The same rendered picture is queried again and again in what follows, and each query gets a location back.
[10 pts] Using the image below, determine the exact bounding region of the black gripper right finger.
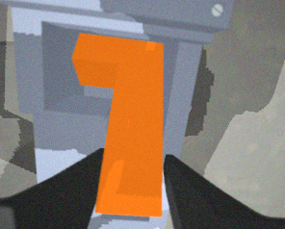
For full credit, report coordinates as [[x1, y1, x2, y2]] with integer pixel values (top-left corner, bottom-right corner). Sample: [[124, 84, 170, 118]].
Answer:
[[164, 154, 285, 229]]

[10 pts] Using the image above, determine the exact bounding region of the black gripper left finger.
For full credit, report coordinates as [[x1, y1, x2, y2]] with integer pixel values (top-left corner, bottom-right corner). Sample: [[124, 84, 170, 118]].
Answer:
[[0, 148, 105, 229]]

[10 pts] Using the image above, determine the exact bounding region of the orange l-shaped part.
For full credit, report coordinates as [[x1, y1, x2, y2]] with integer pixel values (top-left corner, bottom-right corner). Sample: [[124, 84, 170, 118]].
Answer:
[[72, 33, 164, 217]]

